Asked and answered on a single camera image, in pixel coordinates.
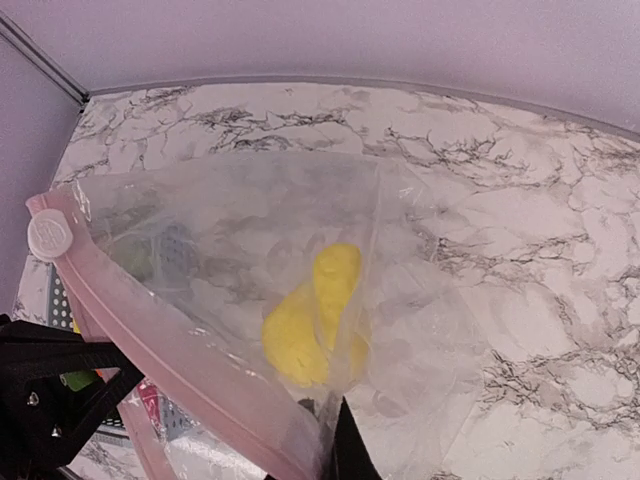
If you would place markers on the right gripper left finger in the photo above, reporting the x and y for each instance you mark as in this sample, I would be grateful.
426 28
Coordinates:
308 418

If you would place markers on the clear zip top bag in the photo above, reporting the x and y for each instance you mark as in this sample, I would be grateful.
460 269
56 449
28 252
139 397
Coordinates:
409 369

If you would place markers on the red toy apple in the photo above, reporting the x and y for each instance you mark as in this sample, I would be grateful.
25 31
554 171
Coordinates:
148 394

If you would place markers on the yellow toy pear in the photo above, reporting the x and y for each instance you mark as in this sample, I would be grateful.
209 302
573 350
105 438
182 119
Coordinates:
299 335

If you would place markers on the blue-grey perforated plastic basket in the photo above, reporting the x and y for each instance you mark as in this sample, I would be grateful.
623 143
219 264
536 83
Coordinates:
65 310

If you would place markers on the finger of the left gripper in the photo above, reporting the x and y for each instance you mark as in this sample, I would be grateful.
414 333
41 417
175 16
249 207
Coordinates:
56 390

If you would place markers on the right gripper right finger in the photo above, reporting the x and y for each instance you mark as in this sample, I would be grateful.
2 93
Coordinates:
350 459

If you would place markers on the left aluminium corner post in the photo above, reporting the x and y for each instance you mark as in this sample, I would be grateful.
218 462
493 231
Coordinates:
44 63

